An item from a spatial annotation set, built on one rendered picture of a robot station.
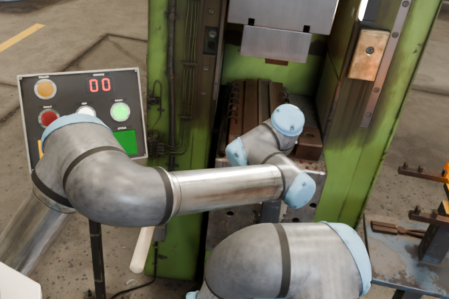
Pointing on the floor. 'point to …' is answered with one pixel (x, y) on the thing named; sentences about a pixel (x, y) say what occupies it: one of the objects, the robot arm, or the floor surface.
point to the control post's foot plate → (105, 295)
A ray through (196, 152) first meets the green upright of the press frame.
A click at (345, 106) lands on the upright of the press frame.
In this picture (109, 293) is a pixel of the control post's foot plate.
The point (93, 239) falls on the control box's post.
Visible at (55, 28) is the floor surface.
